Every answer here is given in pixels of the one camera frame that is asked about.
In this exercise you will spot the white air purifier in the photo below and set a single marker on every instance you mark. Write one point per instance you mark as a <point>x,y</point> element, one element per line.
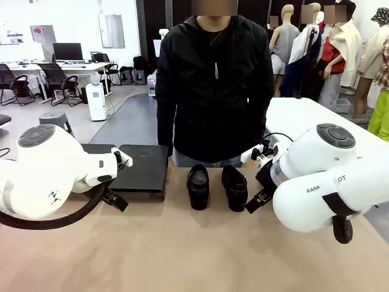
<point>95,103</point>

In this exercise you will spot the white office desk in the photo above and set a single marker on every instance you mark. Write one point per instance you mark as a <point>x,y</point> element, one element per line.
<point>86,67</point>

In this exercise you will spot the black office chair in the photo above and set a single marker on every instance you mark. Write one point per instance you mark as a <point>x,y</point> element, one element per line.
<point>56,76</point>
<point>101,57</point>
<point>6,76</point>

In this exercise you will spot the grey panel with red button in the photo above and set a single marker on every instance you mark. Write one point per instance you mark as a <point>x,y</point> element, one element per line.
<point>42,36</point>

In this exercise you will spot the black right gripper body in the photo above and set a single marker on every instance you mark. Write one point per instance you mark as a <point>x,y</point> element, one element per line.
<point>266,178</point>

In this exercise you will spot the black tripod pole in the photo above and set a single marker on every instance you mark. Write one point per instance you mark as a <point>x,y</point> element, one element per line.
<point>312,39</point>

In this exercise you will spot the mannequin plaid shirt neon trousers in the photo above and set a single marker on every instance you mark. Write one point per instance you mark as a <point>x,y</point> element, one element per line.
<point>381,112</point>

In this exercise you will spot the clear storage box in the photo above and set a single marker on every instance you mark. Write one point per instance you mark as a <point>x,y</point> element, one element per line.
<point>151,85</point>

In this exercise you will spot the grey wall cabinet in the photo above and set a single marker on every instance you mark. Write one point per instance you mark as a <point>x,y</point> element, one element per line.
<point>112,30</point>

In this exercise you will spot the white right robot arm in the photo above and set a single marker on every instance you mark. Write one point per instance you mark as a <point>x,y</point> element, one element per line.
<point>319,158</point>

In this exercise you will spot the mannequin in grey tank top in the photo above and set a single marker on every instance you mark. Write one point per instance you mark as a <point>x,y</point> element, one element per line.
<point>285,36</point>

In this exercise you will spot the mannequin red top cream jacket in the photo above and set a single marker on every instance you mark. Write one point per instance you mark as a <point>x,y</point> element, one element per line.
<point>332,54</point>

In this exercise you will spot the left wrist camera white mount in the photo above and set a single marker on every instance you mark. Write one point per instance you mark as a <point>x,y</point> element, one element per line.
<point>123,158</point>

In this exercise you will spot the background person dark hair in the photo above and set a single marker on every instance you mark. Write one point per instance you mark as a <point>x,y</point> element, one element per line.
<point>270,36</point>

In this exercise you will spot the black shoe box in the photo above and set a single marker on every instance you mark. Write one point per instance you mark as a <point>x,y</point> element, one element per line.
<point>146,175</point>

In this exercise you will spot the person in black jacket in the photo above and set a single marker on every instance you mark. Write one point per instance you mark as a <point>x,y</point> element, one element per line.
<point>212,106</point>

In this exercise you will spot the grey plastic crate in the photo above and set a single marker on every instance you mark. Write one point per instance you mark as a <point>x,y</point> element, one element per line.
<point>342,106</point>

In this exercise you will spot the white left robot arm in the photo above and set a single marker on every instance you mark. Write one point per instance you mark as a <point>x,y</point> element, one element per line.
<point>45,170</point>

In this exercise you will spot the black backpack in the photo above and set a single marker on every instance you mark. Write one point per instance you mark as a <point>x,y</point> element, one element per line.
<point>139,62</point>

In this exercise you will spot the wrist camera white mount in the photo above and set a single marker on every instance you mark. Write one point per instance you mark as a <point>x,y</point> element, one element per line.
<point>252,153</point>
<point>123,158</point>

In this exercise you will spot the mannequin cream jacket bucket hat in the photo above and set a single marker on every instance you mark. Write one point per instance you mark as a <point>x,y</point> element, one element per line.
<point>372,51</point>

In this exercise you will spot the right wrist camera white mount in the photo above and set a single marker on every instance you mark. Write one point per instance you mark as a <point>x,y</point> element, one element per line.
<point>252,153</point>

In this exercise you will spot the white table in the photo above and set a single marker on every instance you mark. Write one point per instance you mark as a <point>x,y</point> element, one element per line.
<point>304,115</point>

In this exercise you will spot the mannequin with white garment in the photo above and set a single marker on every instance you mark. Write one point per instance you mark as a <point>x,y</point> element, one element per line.
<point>299,50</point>

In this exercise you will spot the grey plastic stool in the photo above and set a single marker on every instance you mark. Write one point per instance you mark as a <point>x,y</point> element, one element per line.
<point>54,117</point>
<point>126,77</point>
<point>139,77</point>

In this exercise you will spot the person left forearm black sleeve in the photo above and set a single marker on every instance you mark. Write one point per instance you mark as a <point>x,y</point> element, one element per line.
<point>263,115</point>

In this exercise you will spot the black computer monitor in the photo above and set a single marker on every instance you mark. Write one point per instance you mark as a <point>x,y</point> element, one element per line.
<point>67,51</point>

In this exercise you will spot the person right forearm black sleeve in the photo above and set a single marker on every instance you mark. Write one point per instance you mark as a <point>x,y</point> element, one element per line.
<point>165,121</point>

